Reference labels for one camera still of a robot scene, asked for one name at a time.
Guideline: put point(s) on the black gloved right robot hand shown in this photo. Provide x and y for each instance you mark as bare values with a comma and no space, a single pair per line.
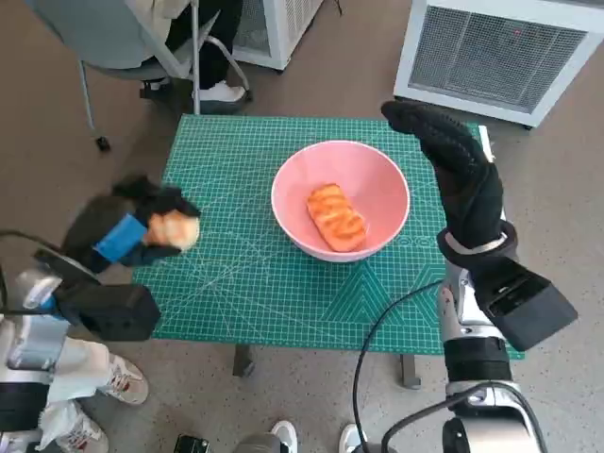
464,189

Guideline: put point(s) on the black left robot hand, blue tape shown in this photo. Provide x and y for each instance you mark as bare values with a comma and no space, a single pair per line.
113,236

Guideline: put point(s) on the round pale bread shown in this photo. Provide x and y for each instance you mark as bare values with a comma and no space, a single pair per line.
177,231

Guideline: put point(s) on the pink bowl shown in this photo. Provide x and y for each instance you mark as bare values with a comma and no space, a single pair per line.
368,189

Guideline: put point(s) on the long orange grilled bread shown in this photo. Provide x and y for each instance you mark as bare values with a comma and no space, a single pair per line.
337,219

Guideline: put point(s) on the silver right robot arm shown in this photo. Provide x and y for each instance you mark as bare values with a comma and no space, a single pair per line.
476,363

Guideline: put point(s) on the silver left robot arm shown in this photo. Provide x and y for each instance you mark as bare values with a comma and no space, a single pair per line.
28,349

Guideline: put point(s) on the person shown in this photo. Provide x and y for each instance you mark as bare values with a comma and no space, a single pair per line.
212,28
85,363
285,436

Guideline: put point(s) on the green cutting mat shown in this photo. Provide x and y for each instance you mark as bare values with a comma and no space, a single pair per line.
236,283

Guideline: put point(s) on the large white grilled air unit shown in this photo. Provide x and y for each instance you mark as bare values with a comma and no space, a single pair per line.
495,52

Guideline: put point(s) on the grey metal table leg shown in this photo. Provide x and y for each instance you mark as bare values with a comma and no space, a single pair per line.
243,361
410,373

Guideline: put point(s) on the grey-blue office chair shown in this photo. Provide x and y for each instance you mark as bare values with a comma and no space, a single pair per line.
94,33

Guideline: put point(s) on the black device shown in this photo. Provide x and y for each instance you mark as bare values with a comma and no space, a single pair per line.
191,444

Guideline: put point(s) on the small white grilled cabinet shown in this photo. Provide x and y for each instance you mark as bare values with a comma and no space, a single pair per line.
278,28

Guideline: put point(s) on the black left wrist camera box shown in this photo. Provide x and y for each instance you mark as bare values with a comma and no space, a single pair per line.
118,311

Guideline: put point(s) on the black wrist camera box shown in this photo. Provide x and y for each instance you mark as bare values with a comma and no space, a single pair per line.
118,311
528,307

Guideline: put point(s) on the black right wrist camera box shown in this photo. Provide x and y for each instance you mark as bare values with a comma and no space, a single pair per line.
528,307

